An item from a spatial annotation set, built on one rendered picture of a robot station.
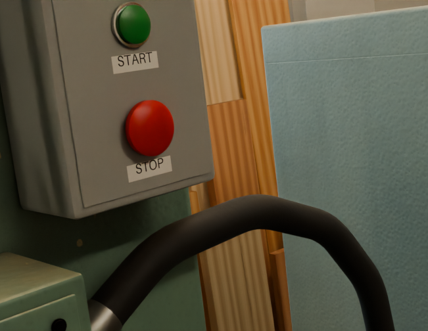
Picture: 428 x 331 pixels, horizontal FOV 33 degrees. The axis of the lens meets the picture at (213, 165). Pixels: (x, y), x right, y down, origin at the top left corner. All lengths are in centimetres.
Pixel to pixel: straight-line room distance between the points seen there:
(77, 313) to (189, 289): 16
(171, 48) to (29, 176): 10
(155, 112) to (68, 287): 10
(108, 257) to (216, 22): 176
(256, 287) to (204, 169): 160
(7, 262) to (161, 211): 12
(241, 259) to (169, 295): 147
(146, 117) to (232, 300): 160
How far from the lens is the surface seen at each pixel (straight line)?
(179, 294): 51
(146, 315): 49
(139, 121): 38
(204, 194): 209
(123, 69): 39
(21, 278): 37
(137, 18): 39
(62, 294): 36
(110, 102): 39
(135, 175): 40
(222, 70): 218
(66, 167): 38
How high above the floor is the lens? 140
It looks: 10 degrees down
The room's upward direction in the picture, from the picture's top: 7 degrees counter-clockwise
